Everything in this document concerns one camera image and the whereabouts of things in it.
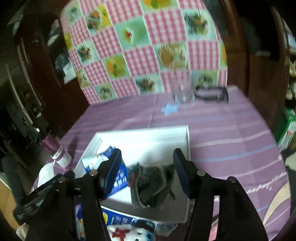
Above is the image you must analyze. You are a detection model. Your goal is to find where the white shallow cardboard box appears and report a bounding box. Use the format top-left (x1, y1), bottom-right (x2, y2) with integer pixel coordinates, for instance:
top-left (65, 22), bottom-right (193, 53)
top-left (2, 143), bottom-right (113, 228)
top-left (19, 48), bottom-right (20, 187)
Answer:
top-left (82, 126), bottom-right (190, 223)

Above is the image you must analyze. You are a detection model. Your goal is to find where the purple striped tablecloth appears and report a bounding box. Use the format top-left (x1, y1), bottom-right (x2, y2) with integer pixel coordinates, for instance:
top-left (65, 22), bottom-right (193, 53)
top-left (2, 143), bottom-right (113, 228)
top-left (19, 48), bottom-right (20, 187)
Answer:
top-left (60, 87), bottom-right (291, 240)

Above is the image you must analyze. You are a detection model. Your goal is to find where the purple white cylindrical can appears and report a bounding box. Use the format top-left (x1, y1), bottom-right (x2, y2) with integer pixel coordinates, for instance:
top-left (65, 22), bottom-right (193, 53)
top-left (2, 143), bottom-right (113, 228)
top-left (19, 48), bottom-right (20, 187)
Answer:
top-left (40, 133), bottom-right (72, 168)

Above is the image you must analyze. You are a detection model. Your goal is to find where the green white carton box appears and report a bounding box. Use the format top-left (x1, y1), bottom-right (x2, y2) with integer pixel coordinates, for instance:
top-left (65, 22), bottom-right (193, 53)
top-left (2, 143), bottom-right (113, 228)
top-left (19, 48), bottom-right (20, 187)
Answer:
top-left (277, 108), bottom-right (295, 151)

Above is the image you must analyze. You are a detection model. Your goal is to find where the clear glass cup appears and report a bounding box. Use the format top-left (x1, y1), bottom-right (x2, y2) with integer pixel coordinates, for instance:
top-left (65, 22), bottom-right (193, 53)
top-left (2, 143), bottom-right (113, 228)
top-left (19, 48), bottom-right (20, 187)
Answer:
top-left (170, 73), bottom-right (195, 105)

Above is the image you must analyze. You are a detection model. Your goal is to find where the green plaid fabric pouch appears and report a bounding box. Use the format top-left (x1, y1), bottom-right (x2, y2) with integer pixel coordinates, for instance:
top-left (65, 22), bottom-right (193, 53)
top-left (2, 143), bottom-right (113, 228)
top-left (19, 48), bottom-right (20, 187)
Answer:
top-left (127, 163), bottom-right (176, 209)

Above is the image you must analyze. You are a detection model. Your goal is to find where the white face mask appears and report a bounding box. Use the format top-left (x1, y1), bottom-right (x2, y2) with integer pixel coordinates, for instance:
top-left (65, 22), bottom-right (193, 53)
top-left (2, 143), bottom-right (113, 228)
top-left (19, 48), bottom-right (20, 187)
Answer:
top-left (37, 161), bottom-right (55, 187)

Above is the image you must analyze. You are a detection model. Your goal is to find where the black clip tool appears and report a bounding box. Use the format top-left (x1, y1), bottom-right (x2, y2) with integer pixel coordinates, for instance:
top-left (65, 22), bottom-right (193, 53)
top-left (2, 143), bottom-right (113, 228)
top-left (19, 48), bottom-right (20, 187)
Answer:
top-left (194, 87), bottom-right (229, 103)

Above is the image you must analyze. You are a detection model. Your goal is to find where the white plush toy red scarf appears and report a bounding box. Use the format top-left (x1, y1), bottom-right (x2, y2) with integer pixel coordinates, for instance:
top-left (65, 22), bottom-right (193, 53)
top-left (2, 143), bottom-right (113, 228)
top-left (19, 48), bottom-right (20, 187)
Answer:
top-left (107, 219), bottom-right (156, 241)

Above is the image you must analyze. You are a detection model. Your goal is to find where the blue packet with pillow picture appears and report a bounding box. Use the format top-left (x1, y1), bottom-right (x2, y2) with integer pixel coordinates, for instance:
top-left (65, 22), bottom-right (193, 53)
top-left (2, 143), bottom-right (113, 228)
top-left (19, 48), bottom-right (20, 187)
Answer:
top-left (82, 146), bottom-right (128, 198)

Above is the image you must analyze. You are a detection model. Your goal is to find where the pink checkered picture cloth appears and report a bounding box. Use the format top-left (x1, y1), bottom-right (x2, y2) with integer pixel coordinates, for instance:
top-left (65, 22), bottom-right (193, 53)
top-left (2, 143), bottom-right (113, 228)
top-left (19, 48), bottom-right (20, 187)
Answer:
top-left (60, 0), bottom-right (228, 104)

